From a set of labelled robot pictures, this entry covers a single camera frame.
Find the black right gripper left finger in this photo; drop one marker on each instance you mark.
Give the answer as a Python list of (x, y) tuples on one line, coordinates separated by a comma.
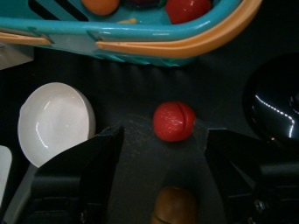
[(78, 180)]

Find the brown toy bread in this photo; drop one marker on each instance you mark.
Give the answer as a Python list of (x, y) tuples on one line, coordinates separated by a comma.
[(175, 205)]

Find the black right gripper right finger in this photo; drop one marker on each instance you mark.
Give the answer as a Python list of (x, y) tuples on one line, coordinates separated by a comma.
[(249, 175)]

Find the red toy tomato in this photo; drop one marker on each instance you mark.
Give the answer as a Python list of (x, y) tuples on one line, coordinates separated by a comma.
[(172, 121)]

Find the white round plate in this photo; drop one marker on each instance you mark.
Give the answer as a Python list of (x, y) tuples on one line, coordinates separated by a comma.
[(54, 122)]

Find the white cutting board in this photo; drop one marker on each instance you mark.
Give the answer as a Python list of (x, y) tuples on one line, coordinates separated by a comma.
[(4, 172)]

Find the orange toy fruit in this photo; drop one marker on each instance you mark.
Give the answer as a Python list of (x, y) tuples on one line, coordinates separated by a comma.
[(100, 5)]

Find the red toy fruit in basket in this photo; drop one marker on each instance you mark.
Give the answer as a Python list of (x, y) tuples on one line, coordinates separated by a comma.
[(187, 9)]

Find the teal plastic basket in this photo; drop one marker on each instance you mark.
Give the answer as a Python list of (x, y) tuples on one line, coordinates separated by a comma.
[(128, 32), (183, 46)]

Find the black glossy pot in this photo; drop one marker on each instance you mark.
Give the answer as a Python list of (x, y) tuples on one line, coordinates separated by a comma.
[(273, 102)]

